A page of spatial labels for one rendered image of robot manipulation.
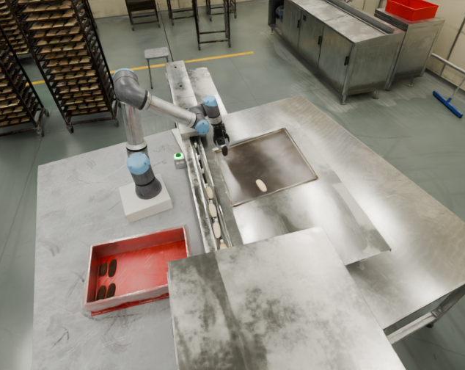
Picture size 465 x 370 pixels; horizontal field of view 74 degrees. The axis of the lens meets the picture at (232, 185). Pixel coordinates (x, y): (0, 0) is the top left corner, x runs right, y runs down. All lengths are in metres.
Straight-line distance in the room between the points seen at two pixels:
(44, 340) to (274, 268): 1.04
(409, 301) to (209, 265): 0.95
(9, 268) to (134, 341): 1.86
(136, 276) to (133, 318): 0.20
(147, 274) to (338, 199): 1.01
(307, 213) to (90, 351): 1.12
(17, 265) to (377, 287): 2.65
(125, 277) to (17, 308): 1.38
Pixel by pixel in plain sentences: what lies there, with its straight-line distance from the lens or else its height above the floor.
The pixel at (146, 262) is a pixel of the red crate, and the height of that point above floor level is 0.82.
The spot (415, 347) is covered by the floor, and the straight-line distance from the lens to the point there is 2.48.
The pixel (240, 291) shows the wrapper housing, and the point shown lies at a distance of 0.93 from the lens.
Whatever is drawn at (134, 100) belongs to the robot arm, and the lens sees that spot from 1.51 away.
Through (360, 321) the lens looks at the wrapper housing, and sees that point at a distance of 0.94.
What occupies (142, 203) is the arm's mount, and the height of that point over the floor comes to 0.89.
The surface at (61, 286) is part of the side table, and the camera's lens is 1.72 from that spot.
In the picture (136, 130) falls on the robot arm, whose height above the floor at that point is 1.23.
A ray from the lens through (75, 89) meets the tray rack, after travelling 4.09.
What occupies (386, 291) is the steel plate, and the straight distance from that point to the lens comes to 1.59.
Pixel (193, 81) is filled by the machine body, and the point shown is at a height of 0.82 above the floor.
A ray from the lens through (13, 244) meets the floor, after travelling 3.29.
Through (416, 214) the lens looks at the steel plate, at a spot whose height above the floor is 0.82.
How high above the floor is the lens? 2.13
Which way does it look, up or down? 44 degrees down
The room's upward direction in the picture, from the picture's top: 3 degrees counter-clockwise
